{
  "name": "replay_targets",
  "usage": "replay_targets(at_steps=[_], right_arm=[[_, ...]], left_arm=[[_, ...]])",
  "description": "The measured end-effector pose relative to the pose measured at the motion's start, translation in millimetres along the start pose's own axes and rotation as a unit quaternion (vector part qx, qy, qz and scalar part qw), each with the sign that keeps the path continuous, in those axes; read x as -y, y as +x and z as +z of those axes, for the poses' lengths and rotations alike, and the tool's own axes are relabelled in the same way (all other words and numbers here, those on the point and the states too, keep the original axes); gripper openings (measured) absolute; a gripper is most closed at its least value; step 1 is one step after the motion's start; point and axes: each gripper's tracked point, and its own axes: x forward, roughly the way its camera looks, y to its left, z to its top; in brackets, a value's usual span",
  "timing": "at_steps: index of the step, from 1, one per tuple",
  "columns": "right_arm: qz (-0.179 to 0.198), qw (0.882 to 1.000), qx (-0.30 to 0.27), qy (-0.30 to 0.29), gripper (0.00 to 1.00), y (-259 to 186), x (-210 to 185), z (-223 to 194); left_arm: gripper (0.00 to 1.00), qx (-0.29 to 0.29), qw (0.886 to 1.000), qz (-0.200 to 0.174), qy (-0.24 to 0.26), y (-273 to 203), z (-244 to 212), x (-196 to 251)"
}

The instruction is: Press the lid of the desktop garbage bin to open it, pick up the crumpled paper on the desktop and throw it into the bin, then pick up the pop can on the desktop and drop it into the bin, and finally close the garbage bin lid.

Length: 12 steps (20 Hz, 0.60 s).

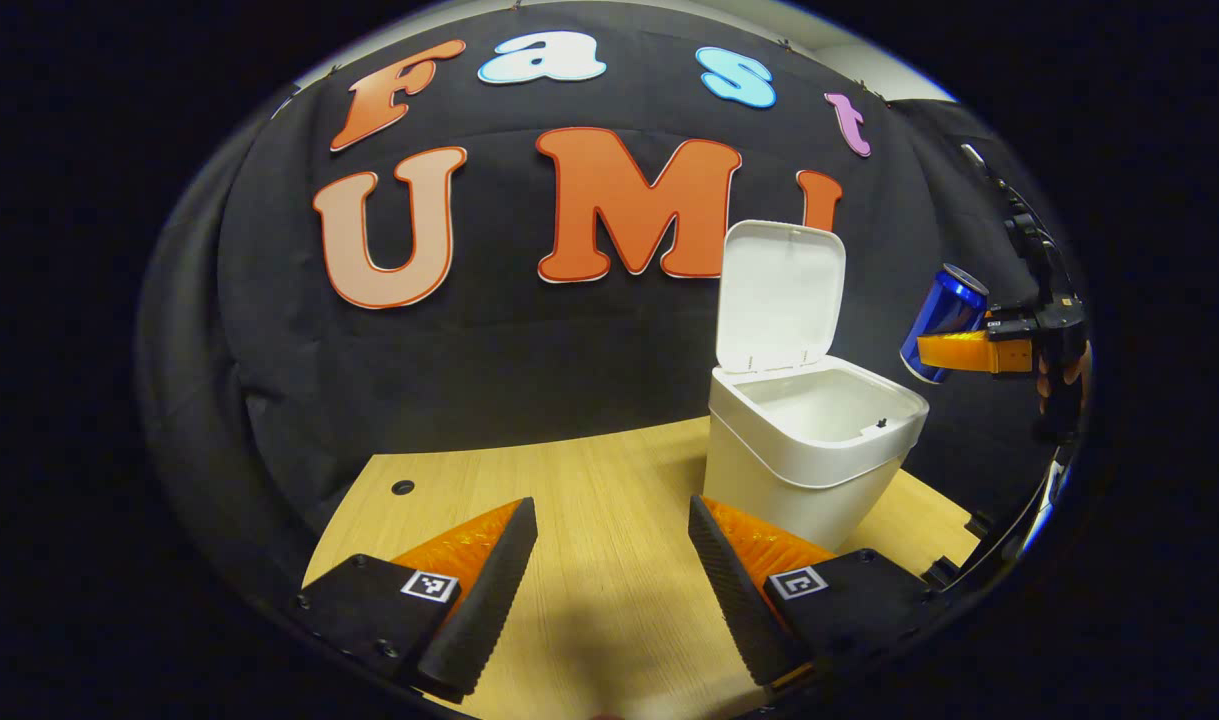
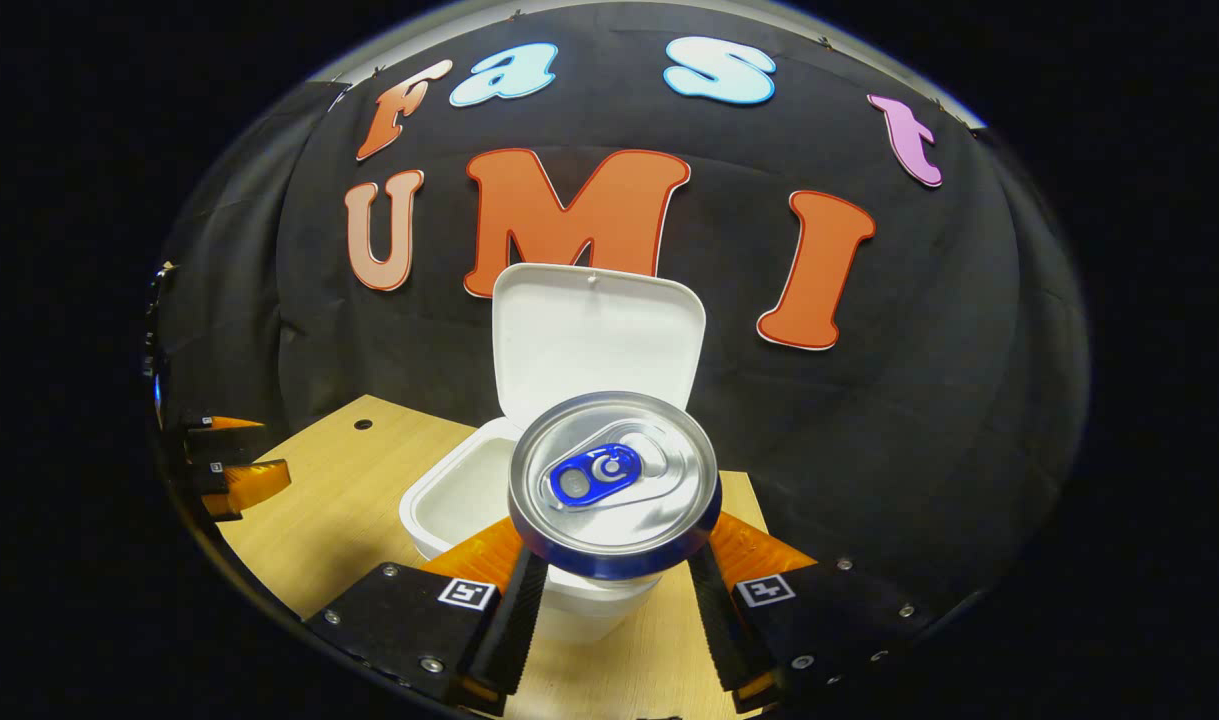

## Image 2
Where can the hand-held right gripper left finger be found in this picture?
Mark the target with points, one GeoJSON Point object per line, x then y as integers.
{"type": "Point", "coordinates": [399, 625]}

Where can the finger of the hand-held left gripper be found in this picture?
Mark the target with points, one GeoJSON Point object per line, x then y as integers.
{"type": "Point", "coordinates": [244, 485]}
{"type": "Point", "coordinates": [219, 440]}

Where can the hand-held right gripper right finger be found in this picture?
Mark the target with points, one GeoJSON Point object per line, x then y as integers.
{"type": "Point", "coordinates": [829, 620]}

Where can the blue pop can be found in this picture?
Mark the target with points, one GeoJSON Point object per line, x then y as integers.
{"type": "Point", "coordinates": [619, 480]}

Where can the white desktop garbage bin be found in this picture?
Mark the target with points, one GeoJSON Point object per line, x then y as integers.
{"type": "Point", "coordinates": [589, 330]}

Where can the wooden desktop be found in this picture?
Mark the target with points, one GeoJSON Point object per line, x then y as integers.
{"type": "Point", "coordinates": [339, 520]}

